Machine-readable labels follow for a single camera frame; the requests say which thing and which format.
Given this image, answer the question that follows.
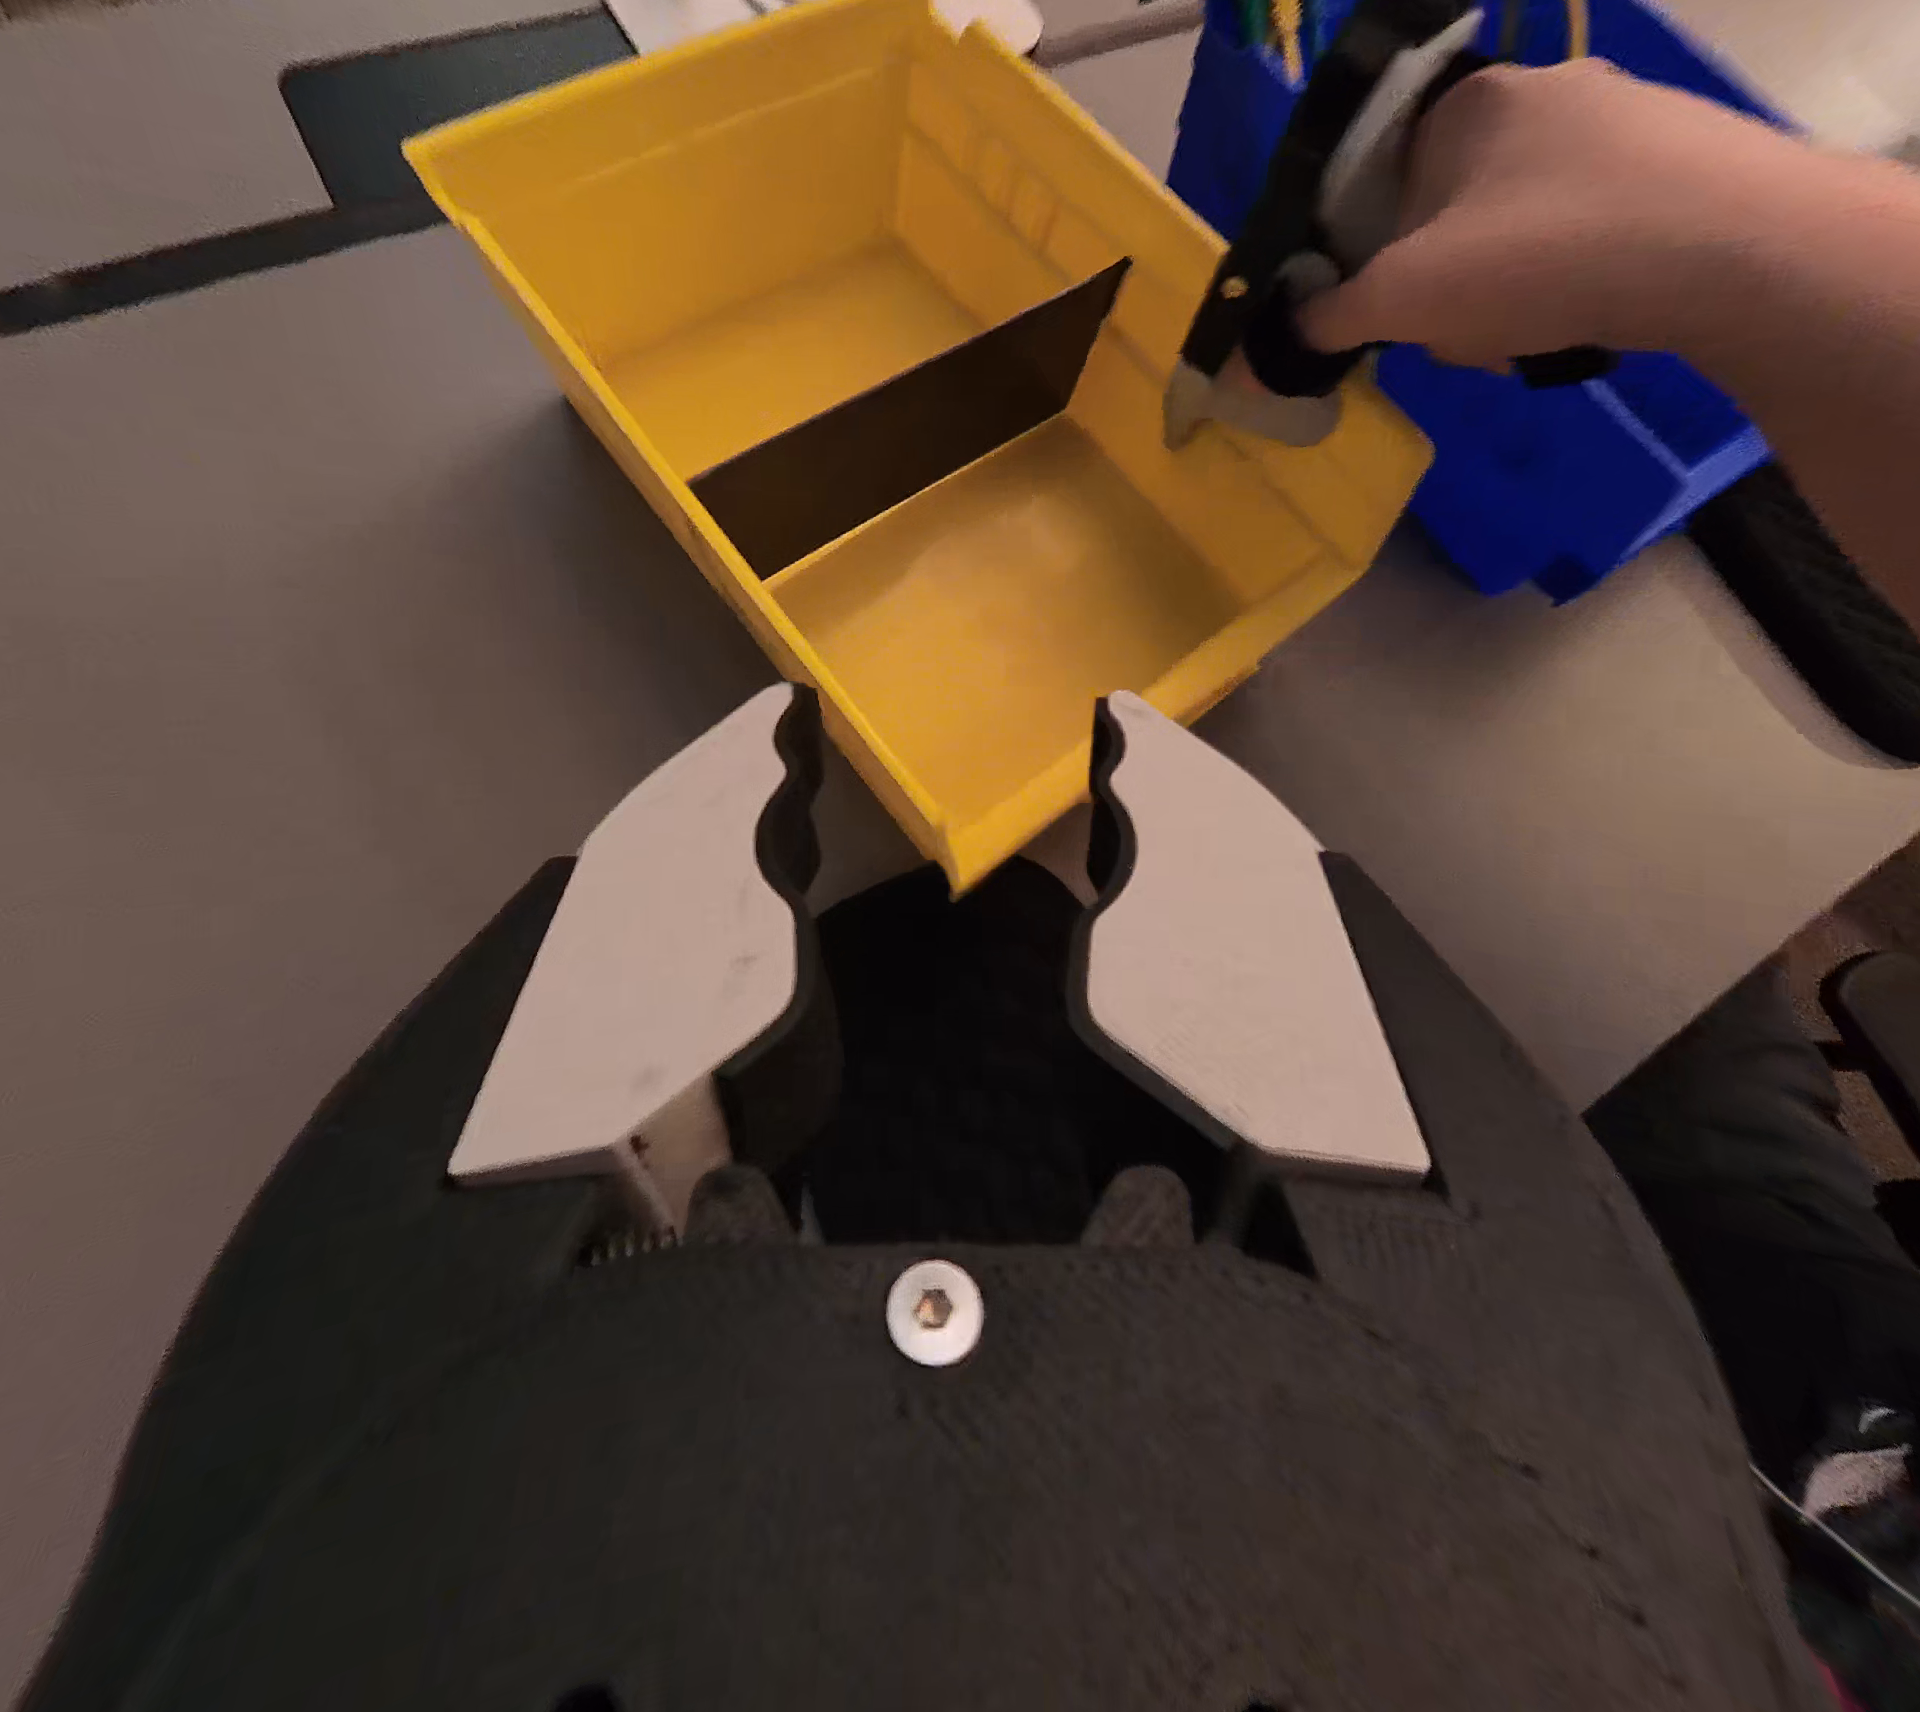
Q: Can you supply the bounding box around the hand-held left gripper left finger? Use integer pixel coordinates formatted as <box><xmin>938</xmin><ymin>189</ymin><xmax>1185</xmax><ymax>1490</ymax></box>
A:
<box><xmin>445</xmin><ymin>679</ymin><xmax>846</xmax><ymax>1185</ymax></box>

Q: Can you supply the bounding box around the yellow plastic bin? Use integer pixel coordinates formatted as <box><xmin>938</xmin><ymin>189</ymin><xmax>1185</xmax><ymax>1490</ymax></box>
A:
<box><xmin>402</xmin><ymin>0</ymin><xmax>1434</xmax><ymax>895</ymax></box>

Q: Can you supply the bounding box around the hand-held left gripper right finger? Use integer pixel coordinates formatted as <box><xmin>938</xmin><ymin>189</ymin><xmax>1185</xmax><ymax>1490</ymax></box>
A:
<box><xmin>1061</xmin><ymin>692</ymin><xmax>1434</xmax><ymax>1185</ymax></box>

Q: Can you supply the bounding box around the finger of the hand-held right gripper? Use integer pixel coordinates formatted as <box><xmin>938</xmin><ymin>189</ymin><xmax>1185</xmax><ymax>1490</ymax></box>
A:
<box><xmin>1161</xmin><ymin>365</ymin><xmax>1249</xmax><ymax>457</ymax></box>

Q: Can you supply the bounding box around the person's right forearm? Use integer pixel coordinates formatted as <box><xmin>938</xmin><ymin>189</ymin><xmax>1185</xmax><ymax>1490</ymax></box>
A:
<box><xmin>1590</xmin><ymin>91</ymin><xmax>1920</xmax><ymax>641</ymax></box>

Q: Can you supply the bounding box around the person's right hand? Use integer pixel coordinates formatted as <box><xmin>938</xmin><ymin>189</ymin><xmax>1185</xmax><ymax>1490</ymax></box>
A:
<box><xmin>1293</xmin><ymin>62</ymin><xmax>1660</xmax><ymax>376</ymax></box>

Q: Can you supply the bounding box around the colourful printed cloth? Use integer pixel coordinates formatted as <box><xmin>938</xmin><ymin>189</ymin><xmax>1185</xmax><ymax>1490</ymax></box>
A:
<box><xmin>1791</xmin><ymin>1404</ymin><xmax>1920</xmax><ymax>1712</ymax></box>

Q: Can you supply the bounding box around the yellow ethernet cable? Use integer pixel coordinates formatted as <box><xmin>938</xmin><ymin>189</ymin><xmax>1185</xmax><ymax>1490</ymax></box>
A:
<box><xmin>1265</xmin><ymin>0</ymin><xmax>1590</xmax><ymax>85</ymax></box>

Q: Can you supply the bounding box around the blue plastic bin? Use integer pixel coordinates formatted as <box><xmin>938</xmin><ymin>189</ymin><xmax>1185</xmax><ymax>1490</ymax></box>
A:
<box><xmin>1165</xmin><ymin>0</ymin><xmax>1779</xmax><ymax>604</ymax></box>

